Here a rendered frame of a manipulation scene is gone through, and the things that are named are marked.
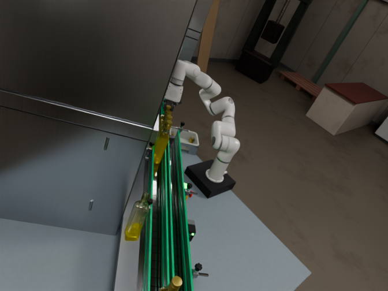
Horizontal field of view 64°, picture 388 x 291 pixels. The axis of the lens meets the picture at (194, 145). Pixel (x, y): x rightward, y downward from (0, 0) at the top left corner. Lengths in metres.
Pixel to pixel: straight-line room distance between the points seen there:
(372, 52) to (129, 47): 7.70
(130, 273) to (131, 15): 0.94
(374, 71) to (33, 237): 7.83
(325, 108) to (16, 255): 5.71
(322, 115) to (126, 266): 5.51
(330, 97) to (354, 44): 2.52
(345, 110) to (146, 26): 5.49
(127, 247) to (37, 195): 0.44
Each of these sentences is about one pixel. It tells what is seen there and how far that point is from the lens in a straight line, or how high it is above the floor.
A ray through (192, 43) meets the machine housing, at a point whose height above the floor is 1.30.
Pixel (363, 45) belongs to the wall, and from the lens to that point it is 8.52.
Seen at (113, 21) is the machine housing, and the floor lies 1.72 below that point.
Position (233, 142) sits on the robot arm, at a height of 1.12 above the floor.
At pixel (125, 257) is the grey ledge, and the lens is 1.38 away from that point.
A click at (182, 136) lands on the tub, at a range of 2.35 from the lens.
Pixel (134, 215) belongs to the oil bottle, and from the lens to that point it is 1.29.
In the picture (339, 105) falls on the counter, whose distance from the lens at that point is 6.29.
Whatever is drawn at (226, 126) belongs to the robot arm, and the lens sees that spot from 1.92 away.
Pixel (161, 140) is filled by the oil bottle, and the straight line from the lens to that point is 1.74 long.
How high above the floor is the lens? 2.00
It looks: 32 degrees down
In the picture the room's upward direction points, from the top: 24 degrees clockwise
